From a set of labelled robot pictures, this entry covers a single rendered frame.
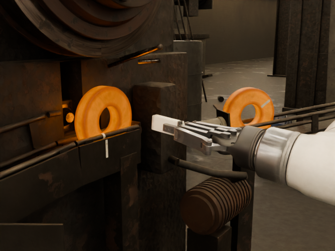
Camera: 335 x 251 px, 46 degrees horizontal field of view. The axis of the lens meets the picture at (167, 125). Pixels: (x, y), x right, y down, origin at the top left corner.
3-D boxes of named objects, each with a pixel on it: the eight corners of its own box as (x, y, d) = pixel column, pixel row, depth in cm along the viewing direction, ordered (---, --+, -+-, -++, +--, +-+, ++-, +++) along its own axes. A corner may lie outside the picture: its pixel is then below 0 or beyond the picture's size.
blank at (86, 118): (67, 94, 81) (78, 96, 80) (118, 77, 93) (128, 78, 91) (79, 162, 87) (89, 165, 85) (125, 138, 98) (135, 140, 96)
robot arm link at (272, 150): (299, 177, 69) (267, 168, 72) (308, 128, 66) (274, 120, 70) (281, 193, 62) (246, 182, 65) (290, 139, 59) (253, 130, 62)
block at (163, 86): (130, 169, 109) (128, 83, 104) (148, 161, 116) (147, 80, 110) (161, 177, 103) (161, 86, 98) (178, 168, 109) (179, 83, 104)
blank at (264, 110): (238, 149, 115) (244, 153, 112) (211, 109, 109) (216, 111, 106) (276, 116, 117) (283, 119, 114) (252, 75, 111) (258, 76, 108)
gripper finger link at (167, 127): (186, 135, 75) (177, 139, 73) (165, 129, 78) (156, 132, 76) (187, 128, 75) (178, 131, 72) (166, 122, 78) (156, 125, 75)
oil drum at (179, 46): (129, 132, 383) (127, 39, 363) (165, 122, 430) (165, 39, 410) (179, 142, 349) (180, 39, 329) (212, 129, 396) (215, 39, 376)
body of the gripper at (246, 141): (249, 178, 65) (201, 163, 70) (268, 165, 72) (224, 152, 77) (255, 135, 63) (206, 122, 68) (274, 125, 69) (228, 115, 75)
